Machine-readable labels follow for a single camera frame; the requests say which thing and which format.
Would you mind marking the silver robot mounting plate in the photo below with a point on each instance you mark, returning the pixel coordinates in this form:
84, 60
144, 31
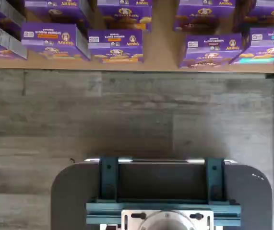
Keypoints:
129, 222

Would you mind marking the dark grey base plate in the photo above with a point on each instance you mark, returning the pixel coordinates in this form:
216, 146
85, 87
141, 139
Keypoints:
247, 191

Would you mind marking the wooden shelf board with purple boxes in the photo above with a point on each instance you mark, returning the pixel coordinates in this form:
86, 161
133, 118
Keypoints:
160, 51

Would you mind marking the silver metal rod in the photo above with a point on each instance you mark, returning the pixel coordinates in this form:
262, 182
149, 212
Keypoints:
160, 160

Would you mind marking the teal metal base frame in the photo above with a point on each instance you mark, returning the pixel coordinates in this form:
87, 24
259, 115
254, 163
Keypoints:
108, 182

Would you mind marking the purple Annie's box teal label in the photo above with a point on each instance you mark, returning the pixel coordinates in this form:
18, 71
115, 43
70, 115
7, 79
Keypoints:
261, 45

